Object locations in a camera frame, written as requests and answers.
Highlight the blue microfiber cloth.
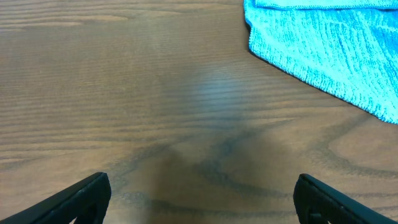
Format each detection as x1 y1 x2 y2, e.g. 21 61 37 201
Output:
243 0 397 123

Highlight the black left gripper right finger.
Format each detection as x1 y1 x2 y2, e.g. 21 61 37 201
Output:
293 174 397 224

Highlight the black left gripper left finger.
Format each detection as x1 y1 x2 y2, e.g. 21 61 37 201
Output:
1 172 111 224

